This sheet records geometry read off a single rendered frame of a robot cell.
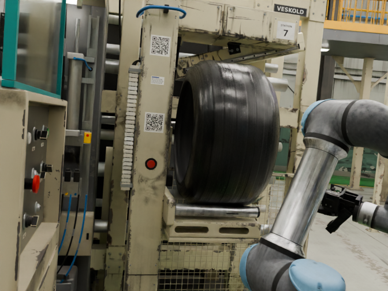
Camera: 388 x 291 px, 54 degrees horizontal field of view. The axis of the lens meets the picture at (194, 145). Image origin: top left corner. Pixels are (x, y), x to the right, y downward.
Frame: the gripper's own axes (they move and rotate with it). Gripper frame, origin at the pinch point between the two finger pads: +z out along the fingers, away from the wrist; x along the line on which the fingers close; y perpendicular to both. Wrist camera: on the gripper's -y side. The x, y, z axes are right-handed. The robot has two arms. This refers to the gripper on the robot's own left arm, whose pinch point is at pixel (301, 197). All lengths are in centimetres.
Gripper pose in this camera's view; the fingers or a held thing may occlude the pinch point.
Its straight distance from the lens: 141.8
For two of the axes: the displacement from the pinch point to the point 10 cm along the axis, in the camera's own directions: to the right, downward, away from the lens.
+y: -0.3, -9.1, -4.1
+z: -7.8, -2.4, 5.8
